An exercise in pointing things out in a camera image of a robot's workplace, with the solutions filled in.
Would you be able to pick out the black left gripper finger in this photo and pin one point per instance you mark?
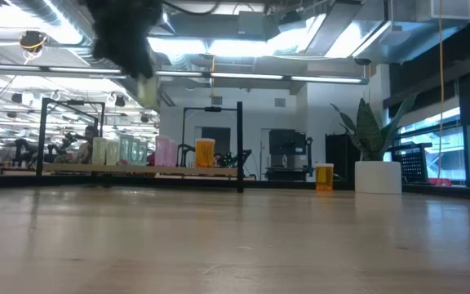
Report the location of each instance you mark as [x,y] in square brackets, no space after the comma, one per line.
[137,67]

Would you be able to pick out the small yellow medicine bottle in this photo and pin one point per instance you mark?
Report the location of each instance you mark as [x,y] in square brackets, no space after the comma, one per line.
[147,92]

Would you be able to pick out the teal pill-filled medicine bottle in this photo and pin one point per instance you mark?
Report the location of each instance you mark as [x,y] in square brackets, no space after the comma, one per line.
[125,150]

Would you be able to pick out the small teal medicine bottle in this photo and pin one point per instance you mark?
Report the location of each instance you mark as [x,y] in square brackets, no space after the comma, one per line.
[143,154]

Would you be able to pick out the large orange medicine bottle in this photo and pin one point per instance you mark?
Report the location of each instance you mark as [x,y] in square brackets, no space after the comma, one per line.
[205,153]
[324,176]

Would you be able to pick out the black background robot arm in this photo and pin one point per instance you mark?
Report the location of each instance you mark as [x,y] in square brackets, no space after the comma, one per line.
[23,149]

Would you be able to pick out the person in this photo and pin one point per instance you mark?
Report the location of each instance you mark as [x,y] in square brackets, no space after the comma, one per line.
[88,143]

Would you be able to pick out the dark grey door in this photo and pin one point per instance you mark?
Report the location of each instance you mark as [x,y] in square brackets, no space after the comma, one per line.
[216,141]

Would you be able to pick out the grey ceiling box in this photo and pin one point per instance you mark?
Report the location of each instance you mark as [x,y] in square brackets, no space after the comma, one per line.
[251,22]

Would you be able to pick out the black background robot arms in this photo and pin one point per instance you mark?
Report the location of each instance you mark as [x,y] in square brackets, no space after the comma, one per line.
[229,158]

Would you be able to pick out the black background machine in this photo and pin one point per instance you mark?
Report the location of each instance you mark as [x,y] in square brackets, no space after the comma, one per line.
[288,143]

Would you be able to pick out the black cabinet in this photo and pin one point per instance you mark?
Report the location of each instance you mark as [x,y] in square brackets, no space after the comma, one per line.
[341,161]

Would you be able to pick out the snake plant in white pot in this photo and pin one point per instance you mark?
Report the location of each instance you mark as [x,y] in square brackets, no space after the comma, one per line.
[378,177]

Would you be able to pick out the black perforated panel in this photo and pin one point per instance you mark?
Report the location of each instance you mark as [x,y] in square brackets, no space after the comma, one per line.
[412,165]

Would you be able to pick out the white ceiling box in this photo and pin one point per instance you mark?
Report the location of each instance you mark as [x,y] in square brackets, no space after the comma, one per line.
[443,10]

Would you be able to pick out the small red object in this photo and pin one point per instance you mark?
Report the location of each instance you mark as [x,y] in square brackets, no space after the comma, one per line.
[439,182]

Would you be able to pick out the silver ventilation duct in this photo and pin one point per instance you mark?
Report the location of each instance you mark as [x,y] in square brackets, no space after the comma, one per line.
[76,45]
[171,24]

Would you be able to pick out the white suspended light rail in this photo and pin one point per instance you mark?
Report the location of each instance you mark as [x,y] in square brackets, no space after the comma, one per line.
[84,70]

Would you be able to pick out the grey wall vent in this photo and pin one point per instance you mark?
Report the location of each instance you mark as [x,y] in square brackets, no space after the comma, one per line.
[280,102]
[216,100]

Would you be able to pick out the black background gantry frame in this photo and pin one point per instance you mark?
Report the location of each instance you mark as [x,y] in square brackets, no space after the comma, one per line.
[212,109]

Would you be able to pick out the wooden shelf with black frame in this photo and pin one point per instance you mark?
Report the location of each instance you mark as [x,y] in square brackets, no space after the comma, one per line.
[137,169]

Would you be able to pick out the silver rectangular air duct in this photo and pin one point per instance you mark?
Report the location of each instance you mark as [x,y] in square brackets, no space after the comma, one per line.
[402,41]

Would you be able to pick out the black aluminium table frame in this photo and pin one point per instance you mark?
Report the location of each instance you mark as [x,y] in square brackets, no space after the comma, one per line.
[443,191]

